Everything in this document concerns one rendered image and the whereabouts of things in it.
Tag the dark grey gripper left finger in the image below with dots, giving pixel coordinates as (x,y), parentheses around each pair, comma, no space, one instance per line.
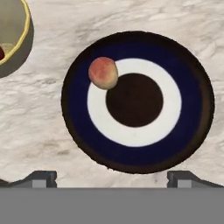
(40,178)

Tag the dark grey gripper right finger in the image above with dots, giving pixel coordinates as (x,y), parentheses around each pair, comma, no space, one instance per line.
(180,178)

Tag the blue white ringed plate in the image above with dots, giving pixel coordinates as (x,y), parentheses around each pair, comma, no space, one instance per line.
(137,137)

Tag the grey bowl with yellow rim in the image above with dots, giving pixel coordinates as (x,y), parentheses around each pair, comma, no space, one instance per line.
(17,55)

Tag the orange red peach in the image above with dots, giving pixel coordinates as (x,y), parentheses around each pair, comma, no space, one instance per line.
(103,73)

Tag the dark red fruit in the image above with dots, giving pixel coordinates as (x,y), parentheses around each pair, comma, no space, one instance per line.
(1,54)

